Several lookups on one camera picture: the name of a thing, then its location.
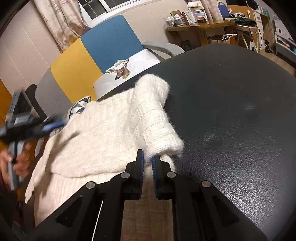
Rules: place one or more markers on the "back window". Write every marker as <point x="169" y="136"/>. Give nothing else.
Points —
<point x="96" y="8"/>

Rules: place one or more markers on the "cream knit sweater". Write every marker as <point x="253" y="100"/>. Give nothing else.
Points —
<point x="98" y="143"/>

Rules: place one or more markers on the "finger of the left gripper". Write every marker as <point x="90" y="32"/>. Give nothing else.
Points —
<point x="51" y="126"/>

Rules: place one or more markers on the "wooden desk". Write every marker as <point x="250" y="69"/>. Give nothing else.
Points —
<point x="196" y="35"/>

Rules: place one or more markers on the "beige curtain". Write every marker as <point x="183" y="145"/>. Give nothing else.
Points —
<point x="63" y="19"/>
<point x="212" y="11"/>

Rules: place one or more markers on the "beige middle curtain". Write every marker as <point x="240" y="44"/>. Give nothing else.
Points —
<point x="212" y="11"/>

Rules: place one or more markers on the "low grey tv cabinet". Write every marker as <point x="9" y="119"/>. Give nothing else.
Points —
<point x="284" y="47"/>

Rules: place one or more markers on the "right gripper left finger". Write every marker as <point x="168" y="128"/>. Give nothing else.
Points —
<point x="132" y="185"/>

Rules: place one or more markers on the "person left hand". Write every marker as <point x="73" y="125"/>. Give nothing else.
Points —
<point x="21" y="166"/>

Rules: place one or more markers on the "grey yellow blue sofa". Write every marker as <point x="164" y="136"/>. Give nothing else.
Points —
<point x="72" y="75"/>

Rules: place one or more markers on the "triangle pattern pillow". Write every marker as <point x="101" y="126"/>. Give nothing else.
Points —
<point x="78" y="107"/>

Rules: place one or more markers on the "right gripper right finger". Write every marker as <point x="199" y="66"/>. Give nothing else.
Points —
<point x="162" y="175"/>

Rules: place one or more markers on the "white deer print pillow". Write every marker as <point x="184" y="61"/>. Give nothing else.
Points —
<point x="123" y="70"/>

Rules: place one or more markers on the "beige left curtain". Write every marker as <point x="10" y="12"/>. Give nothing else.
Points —
<point x="63" y="19"/>

